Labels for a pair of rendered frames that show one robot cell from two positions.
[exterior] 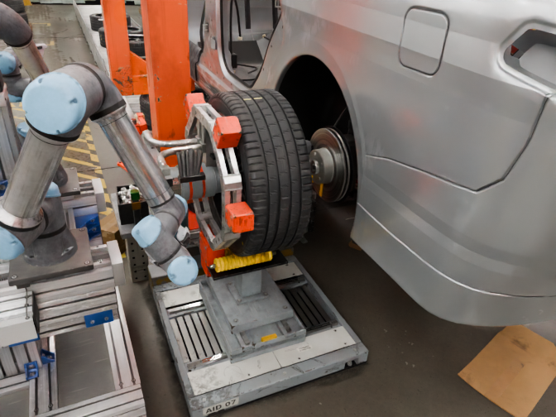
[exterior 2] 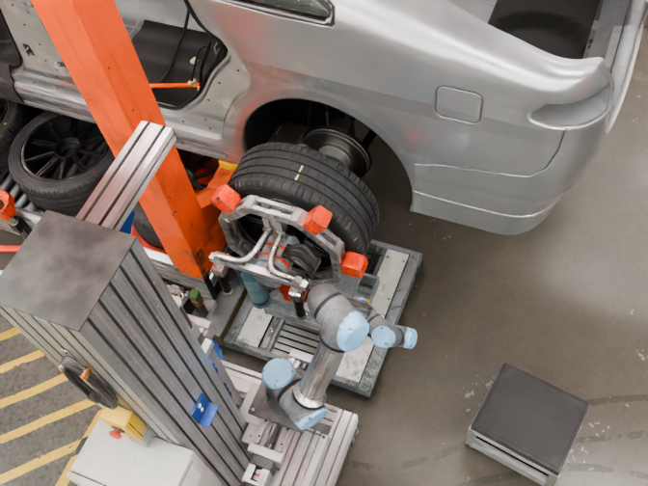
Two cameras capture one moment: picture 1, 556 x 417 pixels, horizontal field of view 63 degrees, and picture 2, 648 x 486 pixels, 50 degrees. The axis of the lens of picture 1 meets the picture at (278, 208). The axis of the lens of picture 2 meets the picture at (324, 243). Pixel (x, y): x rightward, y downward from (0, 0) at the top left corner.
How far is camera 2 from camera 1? 1.93 m
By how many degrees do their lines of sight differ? 36
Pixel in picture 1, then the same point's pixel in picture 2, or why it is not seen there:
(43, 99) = (354, 337)
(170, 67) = (173, 179)
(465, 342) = not seen: hidden behind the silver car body
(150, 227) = (391, 335)
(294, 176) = (368, 207)
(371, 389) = (442, 277)
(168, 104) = (181, 207)
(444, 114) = (493, 143)
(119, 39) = not seen: outside the picture
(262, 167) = (353, 223)
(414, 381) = (460, 248)
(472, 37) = (506, 107)
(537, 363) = not seen: hidden behind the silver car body
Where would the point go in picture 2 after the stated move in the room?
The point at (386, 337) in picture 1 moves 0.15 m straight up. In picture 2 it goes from (415, 229) to (416, 213)
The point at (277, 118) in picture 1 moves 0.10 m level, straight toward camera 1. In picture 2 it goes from (332, 176) to (349, 191)
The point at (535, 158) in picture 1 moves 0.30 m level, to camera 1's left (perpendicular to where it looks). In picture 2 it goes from (563, 153) to (507, 202)
